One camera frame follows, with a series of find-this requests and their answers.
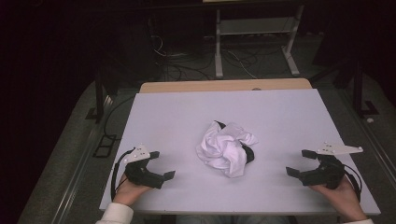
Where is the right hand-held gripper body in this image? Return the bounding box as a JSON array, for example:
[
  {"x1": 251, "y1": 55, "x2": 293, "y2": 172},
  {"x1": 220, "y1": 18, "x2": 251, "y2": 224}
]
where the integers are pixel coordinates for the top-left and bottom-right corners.
[{"x1": 317, "y1": 141, "x2": 364, "y2": 190}]

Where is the black stand with foot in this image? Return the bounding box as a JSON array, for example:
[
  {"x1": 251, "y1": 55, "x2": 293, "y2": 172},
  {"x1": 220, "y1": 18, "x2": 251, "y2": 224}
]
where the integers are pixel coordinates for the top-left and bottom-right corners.
[
  {"x1": 351, "y1": 62, "x2": 380, "y2": 118},
  {"x1": 85, "y1": 71, "x2": 110, "y2": 124}
]

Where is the white metal stand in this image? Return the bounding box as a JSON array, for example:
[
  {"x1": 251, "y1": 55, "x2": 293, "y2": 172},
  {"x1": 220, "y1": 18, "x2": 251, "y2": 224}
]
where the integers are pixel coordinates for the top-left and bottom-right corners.
[{"x1": 214, "y1": 4, "x2": 304, "y2": 78}]

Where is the wooden table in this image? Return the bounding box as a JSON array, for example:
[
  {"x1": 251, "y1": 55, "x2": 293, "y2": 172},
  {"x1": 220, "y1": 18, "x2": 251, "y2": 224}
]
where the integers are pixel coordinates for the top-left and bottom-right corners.
[{"x1": 138, "y1": 77, "x2": 313, "y2": 94}]

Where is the person's right hand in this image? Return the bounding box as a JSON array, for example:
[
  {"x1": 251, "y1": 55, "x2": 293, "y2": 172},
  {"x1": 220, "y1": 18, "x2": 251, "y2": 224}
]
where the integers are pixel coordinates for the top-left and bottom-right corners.
[{"x1": 309, "y1": 176, "x2": 368, "y2": 222}]

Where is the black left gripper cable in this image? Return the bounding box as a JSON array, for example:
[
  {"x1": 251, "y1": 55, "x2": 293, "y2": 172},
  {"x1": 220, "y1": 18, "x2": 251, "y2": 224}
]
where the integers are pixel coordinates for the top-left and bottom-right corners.
[{"x1": 110, "y1": 148, "x2": 135, "y2": 202}]

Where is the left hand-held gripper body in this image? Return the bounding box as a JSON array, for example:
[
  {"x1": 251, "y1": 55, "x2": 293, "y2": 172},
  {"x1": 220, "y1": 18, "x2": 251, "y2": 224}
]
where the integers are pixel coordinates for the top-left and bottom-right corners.
[{"x1": 123, "y1": 143, "x2": 151, "y2": 185}]

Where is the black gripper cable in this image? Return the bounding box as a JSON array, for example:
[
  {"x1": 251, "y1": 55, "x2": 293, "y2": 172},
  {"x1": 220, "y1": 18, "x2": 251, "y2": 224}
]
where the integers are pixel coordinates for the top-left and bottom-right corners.
[
  {"x1": 110, "y1": 148, "x2": 135, "y2": 202},
  {"x1": 344, "y1": 162, "x2": 363, "y2": 203}
]

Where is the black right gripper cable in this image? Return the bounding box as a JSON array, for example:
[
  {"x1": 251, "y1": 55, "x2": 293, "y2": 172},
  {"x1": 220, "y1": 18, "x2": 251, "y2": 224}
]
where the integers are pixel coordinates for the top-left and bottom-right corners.
[{"x1": 344, "y1": 162, "x2": 363, "y2": 203}]

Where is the black rectangular floor frame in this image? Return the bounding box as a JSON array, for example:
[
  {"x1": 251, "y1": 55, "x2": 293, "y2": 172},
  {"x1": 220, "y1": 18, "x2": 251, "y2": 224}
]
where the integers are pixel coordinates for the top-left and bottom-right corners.
[{"x1": 92, "y1": 133, "x2": 118, "y2": 159}]

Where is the white boxer shorts black waistband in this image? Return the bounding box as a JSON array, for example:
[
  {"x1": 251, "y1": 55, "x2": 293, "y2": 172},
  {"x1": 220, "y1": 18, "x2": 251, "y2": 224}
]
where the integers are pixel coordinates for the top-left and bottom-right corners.
[{"x1": 195, "y1": 119, "x2": 260, "y2": 179}]

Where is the person's left hand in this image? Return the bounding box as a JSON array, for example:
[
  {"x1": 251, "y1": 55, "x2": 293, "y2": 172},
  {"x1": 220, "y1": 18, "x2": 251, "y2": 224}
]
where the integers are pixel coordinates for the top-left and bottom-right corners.
[{"x1": 112, "y1": 173, "x2": 152, "y2": 207}]

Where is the tangle of floor cables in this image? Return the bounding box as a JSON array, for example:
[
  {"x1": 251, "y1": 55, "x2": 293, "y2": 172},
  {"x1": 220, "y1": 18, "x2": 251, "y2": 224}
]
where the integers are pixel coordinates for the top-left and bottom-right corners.
[{"x1": 152, "y1": 34, "x2": 260, "y2": 82}]

